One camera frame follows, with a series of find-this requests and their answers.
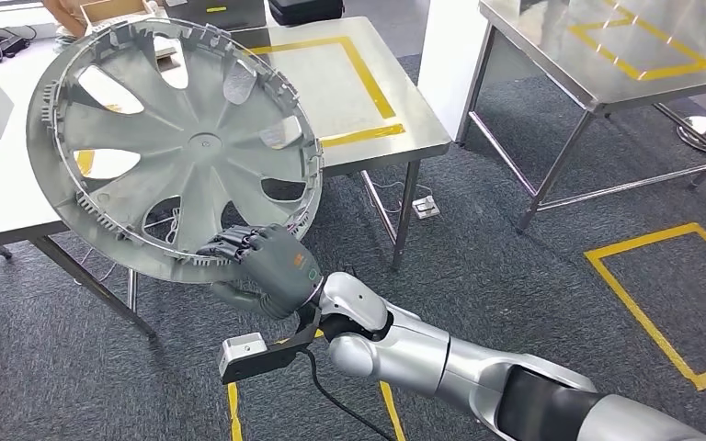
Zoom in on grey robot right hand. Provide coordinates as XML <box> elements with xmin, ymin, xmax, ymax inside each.
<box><xmin>196</xmin><ymin>223</ymin><xmax>325</xmax><ymax>322</ymax></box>

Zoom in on silver plastic wheel cover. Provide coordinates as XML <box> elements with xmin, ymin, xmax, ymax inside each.
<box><xmin>26</xmin><ymin>17</ymin><xmax>325</xmax><ymax>286</ymax></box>

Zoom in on stainless steel workbench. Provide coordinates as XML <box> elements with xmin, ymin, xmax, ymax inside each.
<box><xmin>455</xmin><ymin>0</ymin><xmax>706</xmax><ymax>233</ymax></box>
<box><xmin>0</xmin><ymin>15</ymin><xmax>453</xmax><ymax>342</ymax></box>

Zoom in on yellow floor tape square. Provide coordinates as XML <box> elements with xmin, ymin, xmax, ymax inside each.
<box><xmin>584</xmin><ymin>221</ymin><xmax>706</xmax><ymax>392</ymax></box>
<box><xmin>226</xmin><ymin>328</ymin><xmax>407</xmax><ymax>441</ymax></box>

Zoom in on metal floor socket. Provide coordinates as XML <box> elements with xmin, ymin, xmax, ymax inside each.
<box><xmin>412</xmin><ymin>194</ymin><xmax>441</xmax><ymax>221</ymax></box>

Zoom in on grey equipment case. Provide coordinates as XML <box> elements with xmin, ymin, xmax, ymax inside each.
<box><xmin>164</xmin><ymin>0</ymin><xmax>268</xmax><ymax>31</ymax></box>

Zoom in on black equipment case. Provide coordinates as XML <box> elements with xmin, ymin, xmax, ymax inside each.
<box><xmin>268</xmin><ymin>0</ymin><xmax>347</xmax><ymax>28</ymax></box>

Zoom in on white square pillar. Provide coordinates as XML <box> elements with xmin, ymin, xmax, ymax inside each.
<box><xmin>416</xmin><ymin>0</ymin><xmax>495</xmax><ymax>145</ymax></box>

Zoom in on open cardboard box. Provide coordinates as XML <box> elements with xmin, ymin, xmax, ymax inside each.
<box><xmin>78</xmin><ymin>0</ymin><xmax>178</xmax><ymax>62</ymax></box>

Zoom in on person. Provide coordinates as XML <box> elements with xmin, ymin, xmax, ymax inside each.
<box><xmin>40</xmin><ymin>0</ymin><xmax>89</xmax><ymax>39</ymax></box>

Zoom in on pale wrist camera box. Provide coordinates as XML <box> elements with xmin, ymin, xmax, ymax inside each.
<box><xmin>217</xmin><ymin>332</ymin><xmax>268</xmax><ymax>377</ymax></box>

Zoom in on black camera cable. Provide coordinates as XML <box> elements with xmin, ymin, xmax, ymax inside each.
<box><xmin>301</xmin><ymin>345</ymin><xmax>397</xmax><ymax>441</ymax></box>

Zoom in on thin white floor cable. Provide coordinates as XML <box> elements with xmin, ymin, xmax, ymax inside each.
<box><xmin>365</xmin><ymin>177</ymin><xmax>433</xmax><ymax>215</ymax></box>

